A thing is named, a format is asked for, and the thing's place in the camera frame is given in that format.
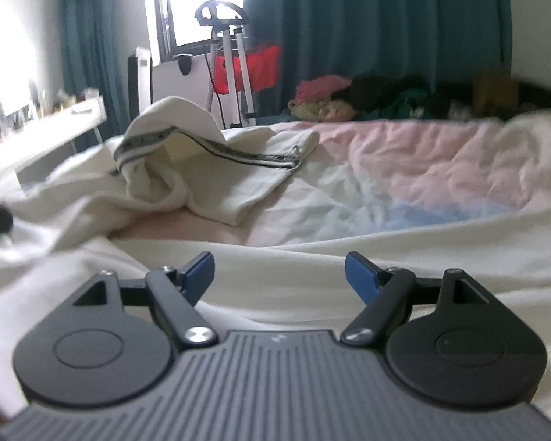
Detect window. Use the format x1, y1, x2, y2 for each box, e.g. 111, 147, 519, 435
142, 0, 249, 62

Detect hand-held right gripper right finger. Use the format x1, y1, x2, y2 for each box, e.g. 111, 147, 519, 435
340, 252, 491, 346

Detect red fabric bag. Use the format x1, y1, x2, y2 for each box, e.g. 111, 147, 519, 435
213, 45, 282, 95

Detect garment steamer stand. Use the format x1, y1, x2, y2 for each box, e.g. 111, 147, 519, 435
196, 0, 258, 129

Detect yellow floral cloth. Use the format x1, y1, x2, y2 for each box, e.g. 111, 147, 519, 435
288, 98, 355, 122

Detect pile of dark clothes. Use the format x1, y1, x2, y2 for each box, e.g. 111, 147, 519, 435
349, 73, 479, 122

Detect pink and white bed blanket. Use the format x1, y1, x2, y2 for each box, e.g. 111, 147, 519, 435
105, 117, 551, 251

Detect slim white and black heater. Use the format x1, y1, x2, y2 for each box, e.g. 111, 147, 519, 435
127, 46, 153, 112

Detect white pants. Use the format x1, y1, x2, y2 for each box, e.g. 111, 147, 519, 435
0, 96, 551, 423

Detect green garment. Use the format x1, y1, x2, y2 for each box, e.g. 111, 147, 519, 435
386, 87, 435, 115

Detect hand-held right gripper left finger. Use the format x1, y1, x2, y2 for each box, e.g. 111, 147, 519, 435
72, 252, 220, 346

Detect pink cloth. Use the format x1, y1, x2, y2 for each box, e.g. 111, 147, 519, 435
296, 75, 352, 102

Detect white vanity desk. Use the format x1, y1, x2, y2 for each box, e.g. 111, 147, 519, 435
0, 96, 108, 189

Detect teal curtain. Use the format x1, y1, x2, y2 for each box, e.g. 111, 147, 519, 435
57, 0, 159, 141
245, 0, 513, 115

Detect brown paper bag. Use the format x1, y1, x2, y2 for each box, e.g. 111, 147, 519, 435
473, 71, 518, 111

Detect lit vanity mirror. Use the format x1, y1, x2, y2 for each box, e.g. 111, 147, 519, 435
0, 41, 37, 120

